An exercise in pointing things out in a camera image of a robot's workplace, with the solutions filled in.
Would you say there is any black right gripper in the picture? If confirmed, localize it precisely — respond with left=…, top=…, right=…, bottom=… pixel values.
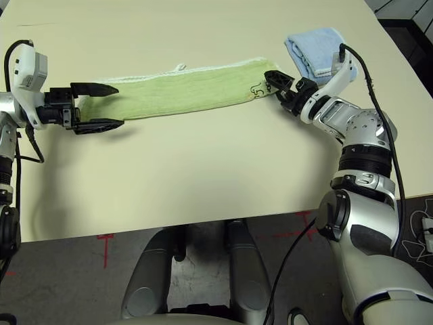
left=263, top=68, right=321, bottom=116

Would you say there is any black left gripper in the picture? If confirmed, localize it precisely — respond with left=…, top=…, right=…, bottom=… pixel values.
left=37, top=82, right=123, bottom=135

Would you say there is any green towel with white trim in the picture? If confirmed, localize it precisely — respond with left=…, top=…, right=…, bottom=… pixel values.
left=79, top=58, right=283, bottom=125

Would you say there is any folded light blue towel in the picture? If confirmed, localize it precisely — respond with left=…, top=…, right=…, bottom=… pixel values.
left=283, top=27, right=358, bottom=87

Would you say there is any grey drawer cabinet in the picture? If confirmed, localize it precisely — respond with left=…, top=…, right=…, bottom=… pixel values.
left=367, top=0, right=433, bottom=68

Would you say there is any grey robot left leg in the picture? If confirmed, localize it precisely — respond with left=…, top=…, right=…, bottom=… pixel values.
left=120, top=226, right=187, bottom=321

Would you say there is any grey robot leg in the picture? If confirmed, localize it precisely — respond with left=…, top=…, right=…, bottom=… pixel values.
left=120, top=226, right=187, bottom=321
left=225, top=219, right=273, bottom=324

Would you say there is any grey robot right leg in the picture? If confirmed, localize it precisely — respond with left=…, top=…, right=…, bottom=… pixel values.
left=225, top=219, right=273, bottom=324

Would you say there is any white power strip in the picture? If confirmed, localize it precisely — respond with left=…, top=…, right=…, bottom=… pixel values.
left=421, top=216, right=433, bottom=251

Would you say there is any beige robot torso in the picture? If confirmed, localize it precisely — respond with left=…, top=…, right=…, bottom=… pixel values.
left=111, top=313, right=244, bottom=325

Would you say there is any white floor cable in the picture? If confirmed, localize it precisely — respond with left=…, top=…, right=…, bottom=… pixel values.
left=401, top=199, right=433, bottom=268

